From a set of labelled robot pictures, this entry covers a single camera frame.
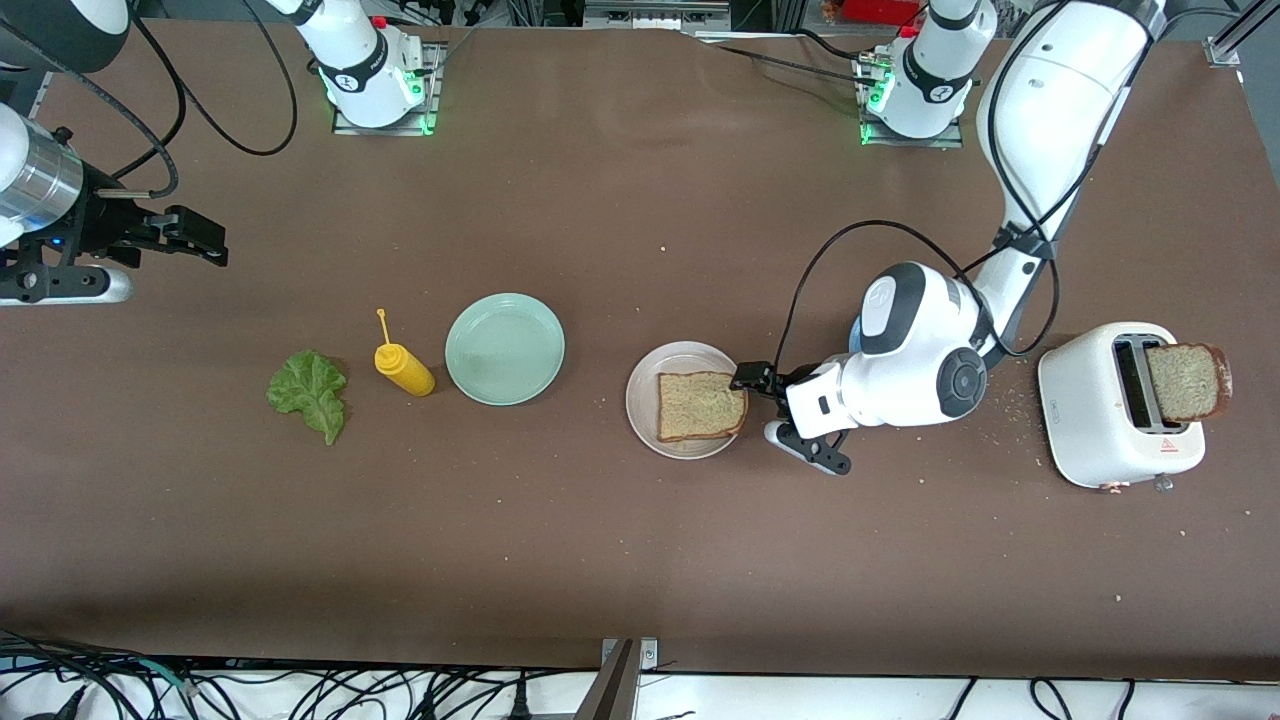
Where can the brown-crust bread slice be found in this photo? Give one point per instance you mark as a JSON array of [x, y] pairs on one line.
[[700, 405], [1185, 382]]

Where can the blue plate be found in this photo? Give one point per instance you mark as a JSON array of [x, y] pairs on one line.
[[854, 338]]

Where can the aluminium corner profile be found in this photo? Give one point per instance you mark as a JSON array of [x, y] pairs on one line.
[[1225, 45]]

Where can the dark metal bar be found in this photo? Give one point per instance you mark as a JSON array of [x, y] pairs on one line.
[[610, 690]]

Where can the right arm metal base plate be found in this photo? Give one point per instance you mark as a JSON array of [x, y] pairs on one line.
[[380, 131]]

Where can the red box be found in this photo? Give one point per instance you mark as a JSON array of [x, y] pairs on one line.
[[880, 10]]

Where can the white toaster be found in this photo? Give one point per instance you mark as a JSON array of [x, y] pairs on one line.
[[1085, 410]]

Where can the beige plate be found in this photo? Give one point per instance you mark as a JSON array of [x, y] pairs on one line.
[[645, 400]]

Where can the aluminium frame section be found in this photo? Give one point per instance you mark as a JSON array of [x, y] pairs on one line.
[[650, 15]]

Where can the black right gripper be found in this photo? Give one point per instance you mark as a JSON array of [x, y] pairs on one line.
[[100, 222]]

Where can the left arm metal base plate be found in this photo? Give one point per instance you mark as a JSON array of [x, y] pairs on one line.
[[910, 143]]

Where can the silver table edge bracket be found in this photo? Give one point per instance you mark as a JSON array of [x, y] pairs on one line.
[[648, 652]]

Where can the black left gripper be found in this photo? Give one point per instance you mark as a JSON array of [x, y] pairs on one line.
[[772, 383]]

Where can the green lettuce leaf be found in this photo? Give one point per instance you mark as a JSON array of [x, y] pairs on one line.
[[305, 385]]

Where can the yellow squeeze sauce bottle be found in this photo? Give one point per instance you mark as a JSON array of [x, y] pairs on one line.
[[405, 370]]

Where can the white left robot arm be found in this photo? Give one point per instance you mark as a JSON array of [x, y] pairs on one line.
[[1060, 110]]

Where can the mint green plate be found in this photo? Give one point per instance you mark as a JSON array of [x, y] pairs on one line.
[[505, 349]]

